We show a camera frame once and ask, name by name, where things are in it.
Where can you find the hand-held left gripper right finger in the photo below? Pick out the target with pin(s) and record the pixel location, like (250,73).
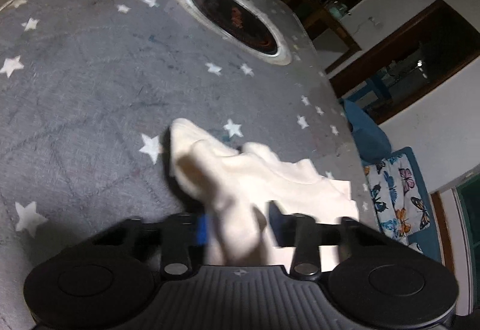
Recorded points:
(276,227)

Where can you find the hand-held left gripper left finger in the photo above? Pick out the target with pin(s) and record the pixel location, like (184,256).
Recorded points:
(202,230)

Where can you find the cream cloth garment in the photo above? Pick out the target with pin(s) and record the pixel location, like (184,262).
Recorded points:
(240,184)

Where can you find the butterfly print cushion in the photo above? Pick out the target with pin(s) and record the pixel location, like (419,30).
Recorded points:
(399,199)

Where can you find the blue cushion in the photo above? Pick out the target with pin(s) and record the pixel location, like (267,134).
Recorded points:
(367,131)

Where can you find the blue chair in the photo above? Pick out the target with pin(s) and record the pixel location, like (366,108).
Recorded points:
(427,232)

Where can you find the grey star print tablecloth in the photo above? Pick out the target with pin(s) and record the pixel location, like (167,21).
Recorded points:
(93,97)

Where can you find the green door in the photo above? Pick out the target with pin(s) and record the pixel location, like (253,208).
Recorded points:
(470,240)

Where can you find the black round cooktop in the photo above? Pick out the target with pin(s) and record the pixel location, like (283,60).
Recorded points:
(236,21)

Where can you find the wooden door frame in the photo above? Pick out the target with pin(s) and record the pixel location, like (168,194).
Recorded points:
(405,64)

